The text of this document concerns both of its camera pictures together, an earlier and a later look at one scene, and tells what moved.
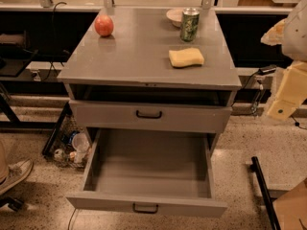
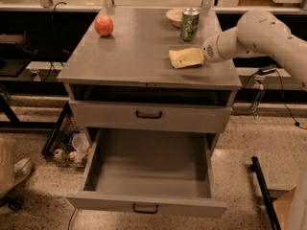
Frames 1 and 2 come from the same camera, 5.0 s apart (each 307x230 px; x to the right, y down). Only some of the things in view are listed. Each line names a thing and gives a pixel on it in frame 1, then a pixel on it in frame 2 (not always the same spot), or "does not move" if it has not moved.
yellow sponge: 186,57 does not move
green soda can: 189,29 does not move
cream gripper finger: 275,34 → 193,57
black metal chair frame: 254,167 does not move
